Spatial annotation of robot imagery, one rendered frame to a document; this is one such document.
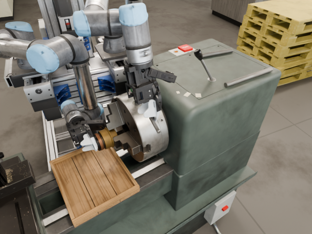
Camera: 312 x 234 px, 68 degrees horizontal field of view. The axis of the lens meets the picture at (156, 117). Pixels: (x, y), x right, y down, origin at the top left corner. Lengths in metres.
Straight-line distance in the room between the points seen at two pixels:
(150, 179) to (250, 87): 0.62
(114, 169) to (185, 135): 0.41
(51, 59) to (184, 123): 0.57
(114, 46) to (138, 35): 0.86
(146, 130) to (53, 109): 0.77
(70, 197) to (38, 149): 1.61
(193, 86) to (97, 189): 0.62
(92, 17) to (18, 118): 2.55
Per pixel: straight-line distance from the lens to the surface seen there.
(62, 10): 1.52
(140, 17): 0.66
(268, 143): 2.74
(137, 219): 1.41
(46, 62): 1.02
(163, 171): 1.17
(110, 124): 1.01
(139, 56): 0.67
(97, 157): 1.23
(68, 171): 1.22
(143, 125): 0.91
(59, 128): 2.52
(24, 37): 1.45
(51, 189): 1.21
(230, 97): 1.02
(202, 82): 1.05
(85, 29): 0.77
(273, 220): 2.20
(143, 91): 0.70
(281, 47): 3.39
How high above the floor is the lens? 1.80
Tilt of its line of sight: 40 degrees down
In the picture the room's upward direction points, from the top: straight up
